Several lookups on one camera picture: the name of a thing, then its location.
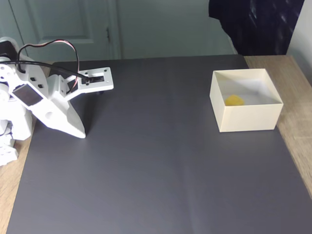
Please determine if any yellow cube block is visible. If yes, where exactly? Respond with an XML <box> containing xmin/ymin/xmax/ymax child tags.
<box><xmin>224</xmin><ymin>94</ymin><xmax>245</xmax><ymax>107</ymax></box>

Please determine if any white open cardboard box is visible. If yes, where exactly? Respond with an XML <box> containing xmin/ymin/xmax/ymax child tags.
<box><xmin>209</xmin><ymin>68</ymin><xmax>284</xmax><ymax>133</ymax></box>

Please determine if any dark grey table mat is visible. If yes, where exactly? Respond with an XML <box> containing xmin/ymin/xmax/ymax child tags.
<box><xmin>6</xmin><ymin>54</ymin><xmax>312</xmax><ymax>234</ymax></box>

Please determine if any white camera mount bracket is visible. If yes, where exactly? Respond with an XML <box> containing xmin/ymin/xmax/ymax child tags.
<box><xmin>47</xmin><ymin>67</ymin><xmax>115</xmax><ymax>101</ymax></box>

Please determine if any thick black cable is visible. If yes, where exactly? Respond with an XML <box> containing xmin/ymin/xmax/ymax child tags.
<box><xmin>0</xmin><ymin>60</ymin><xmax>90</xmax><ymax>81</ymax></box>

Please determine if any thin red black servo wire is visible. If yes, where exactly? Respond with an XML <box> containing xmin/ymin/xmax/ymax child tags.
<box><xmin>17</xmin><ymin>39</ymin><xmax>81</xmax><ymax>94</ymax></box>

